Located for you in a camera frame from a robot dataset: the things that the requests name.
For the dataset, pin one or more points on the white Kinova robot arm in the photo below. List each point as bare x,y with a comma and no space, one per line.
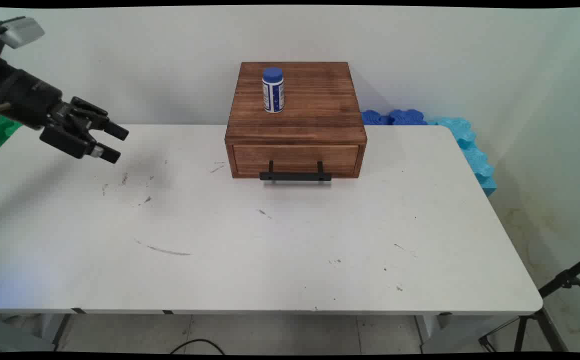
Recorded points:
20,31

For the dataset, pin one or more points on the white bottle with blue cap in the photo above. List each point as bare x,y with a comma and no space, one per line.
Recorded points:
273,92

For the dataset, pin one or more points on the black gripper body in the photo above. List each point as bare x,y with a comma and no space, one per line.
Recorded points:
22,95

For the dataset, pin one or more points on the green foam mat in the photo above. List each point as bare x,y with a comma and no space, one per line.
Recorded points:
1,131

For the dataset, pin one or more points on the cyan foam mat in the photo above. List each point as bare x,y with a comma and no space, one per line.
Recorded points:
474,155

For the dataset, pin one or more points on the white table leg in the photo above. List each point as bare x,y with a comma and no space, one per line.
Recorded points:
427,332

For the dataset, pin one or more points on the brown wooden drawer cabinet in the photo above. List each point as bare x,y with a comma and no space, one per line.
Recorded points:
314,100

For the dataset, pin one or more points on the black camera tripod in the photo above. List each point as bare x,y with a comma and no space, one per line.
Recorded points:
559,282

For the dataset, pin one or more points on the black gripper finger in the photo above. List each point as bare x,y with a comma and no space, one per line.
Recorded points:
95,116
70,142

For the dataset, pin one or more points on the dark metal table leg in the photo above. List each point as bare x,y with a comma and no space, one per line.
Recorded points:
63,330

